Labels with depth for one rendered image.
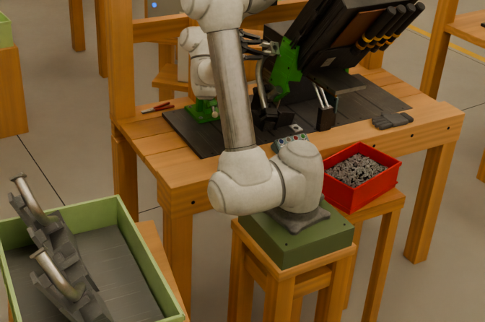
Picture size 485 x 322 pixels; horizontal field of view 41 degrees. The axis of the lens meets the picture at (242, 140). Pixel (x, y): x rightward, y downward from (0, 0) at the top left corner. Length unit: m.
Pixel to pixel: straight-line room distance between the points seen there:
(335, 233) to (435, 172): 1.20
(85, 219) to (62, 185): 1.80
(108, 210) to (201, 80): 0.61
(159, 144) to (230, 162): 0.75
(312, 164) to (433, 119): 1.13
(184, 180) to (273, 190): 0.51
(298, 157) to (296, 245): 0.29
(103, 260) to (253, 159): 0.60
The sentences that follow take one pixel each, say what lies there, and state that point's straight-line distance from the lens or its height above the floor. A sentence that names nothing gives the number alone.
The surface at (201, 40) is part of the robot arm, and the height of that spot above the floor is 1.32.
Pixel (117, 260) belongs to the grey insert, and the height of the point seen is 0.85.
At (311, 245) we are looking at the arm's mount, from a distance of 2.17.
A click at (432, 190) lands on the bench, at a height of 0.48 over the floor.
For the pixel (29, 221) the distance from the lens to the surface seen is 2.05.
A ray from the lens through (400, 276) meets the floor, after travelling 3.56.
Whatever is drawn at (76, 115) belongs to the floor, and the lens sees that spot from 4.84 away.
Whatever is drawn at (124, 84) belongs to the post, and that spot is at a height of 1.04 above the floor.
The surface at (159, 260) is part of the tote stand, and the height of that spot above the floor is 0.79.
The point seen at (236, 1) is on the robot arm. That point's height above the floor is 1.64.
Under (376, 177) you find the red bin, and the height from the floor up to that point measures 0.92.
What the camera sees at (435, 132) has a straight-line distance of 3.15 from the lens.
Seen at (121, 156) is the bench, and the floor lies 0.69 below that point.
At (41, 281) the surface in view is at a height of 1.12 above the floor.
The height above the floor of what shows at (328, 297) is 0.62.
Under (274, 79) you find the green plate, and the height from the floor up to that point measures 1.09.
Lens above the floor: 2.28
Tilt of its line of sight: 30 degrees down
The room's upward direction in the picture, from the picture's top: 4 degrees clockwise
